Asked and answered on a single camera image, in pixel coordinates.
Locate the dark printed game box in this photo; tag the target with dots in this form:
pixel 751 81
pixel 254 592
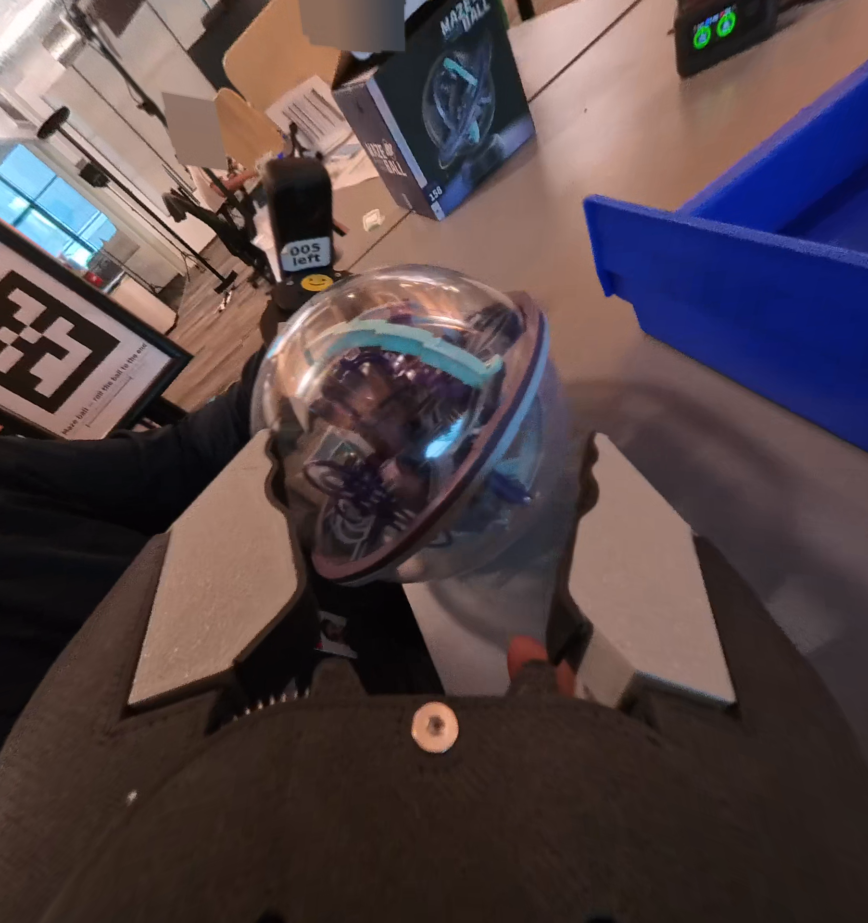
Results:
pixel 462 108

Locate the person's left forearm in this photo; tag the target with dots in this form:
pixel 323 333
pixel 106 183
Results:
pixel 116 476

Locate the small black tripod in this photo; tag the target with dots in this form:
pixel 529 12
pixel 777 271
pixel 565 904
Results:
pixel 294 137

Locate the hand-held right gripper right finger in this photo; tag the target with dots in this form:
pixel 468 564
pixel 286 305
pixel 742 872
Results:
pixel 643 598

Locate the printed paper sheet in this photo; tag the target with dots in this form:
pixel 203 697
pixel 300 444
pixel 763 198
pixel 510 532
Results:
pixel 311 108

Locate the brown cardboard box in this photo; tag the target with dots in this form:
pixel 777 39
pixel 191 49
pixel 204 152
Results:
pixel 260 43

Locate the person's right hand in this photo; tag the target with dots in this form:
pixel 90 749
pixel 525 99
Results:
pixel 526 649

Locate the framed marker sign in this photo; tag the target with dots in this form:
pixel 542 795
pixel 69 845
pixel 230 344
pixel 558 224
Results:
pixel 44 346

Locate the small white object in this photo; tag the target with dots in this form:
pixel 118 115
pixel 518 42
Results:
pixel 373 220

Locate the black device with green display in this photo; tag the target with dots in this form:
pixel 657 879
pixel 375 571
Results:
pixel 758 36

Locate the person's black clothing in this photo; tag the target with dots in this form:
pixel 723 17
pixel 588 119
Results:
pixel 30 634

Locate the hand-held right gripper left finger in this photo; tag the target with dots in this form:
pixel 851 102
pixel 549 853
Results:
pixel 217 598

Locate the clear plastic maze ball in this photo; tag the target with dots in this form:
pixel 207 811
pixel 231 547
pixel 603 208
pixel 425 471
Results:
pixel 376 432

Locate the large blue plastic bin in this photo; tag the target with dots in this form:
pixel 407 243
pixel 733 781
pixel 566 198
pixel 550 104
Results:
pixel 751 288

